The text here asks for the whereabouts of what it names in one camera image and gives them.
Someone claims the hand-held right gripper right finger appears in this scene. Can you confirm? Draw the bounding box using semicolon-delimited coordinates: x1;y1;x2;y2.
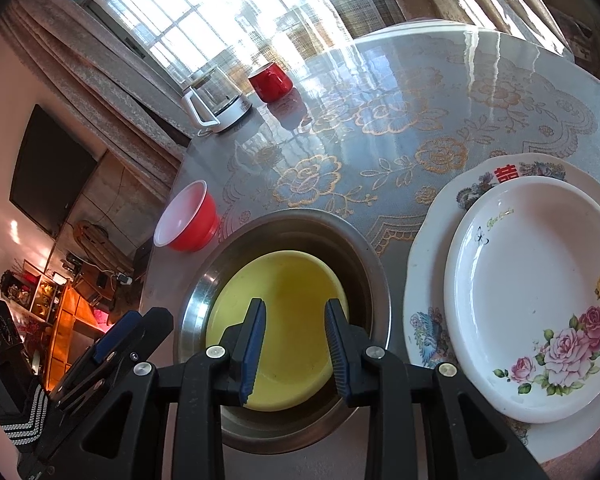
324;298;551;480

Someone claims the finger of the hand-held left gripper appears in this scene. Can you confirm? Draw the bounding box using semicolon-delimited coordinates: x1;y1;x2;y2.
47;307;175;411

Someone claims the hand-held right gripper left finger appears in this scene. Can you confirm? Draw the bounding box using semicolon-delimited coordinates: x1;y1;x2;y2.
45;298;268;480

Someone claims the yellow plastic bowl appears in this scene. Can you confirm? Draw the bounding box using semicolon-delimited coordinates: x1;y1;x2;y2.
206;251;350;411

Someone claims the stainless steel bowl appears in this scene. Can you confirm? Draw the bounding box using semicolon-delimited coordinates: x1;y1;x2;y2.
174;208;392;453

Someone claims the large scalloped patterned plate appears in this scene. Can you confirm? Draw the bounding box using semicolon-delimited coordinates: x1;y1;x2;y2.
402;152;600;466

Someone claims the white plate with rose print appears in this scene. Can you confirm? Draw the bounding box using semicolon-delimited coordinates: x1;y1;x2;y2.
444;176;600;423

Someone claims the wooden cabinet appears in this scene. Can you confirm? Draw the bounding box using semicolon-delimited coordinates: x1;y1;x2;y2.
0;260;111;396

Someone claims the wooden chair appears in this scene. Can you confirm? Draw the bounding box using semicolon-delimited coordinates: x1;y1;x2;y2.
70;220;136;281

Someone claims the red bowl with white inside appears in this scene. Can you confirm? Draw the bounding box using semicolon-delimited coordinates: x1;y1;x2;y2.
153;180;221;252

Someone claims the black flat television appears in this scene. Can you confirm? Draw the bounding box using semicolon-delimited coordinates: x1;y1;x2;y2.
9;104;98;238

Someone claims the white electric kettle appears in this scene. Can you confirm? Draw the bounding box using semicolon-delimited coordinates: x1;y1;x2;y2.
181;66;253;134

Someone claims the gold lace table mat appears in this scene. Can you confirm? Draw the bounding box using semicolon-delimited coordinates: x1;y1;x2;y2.
220;35;600;261

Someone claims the red mug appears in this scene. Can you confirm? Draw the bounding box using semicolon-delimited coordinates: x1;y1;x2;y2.
248;63;294;103

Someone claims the large grid window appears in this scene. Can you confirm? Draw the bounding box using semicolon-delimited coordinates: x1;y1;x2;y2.
80;0;291;86

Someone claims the sheer white curtain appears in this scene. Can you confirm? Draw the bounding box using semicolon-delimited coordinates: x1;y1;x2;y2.
80;0;411;96

